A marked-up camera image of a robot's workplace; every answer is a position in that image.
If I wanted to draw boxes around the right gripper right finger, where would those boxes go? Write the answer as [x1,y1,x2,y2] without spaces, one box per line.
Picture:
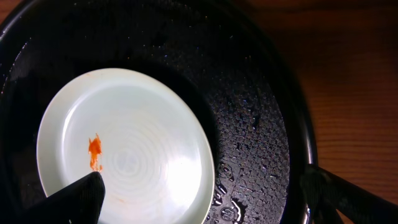
[300,164,397,224]

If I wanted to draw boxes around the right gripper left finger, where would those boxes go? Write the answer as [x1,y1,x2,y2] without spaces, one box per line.
[21,172,105,224]

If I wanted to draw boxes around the black round tray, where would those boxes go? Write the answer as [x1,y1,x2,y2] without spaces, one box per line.
[1,0,317,223]

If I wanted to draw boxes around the light green plate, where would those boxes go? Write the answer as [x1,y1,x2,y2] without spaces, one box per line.
[37,68,215,223]

